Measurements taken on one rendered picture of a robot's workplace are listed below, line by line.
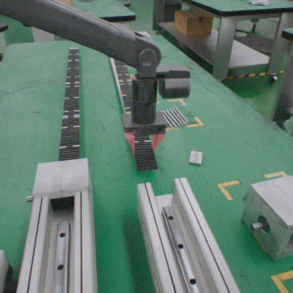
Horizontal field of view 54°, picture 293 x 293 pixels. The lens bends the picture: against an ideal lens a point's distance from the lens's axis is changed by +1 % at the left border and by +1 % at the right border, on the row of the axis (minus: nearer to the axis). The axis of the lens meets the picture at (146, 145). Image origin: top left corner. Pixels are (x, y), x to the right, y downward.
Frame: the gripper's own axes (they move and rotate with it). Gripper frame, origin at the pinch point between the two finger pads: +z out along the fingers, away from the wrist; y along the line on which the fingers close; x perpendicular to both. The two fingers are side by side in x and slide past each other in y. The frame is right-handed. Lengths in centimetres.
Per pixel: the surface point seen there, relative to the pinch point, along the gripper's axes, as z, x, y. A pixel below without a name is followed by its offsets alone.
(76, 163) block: -5.9, -10.6, -15.9
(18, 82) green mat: 4, 61, -41
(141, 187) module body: -5.1, -19.1, -4.1
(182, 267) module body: -2.4, -34.7, -0.5
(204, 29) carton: 48, 342, 151
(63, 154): 0.3, 1.7, -20.0
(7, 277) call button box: 1.9, -28.6, -27.6
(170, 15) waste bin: 50, 465, 135
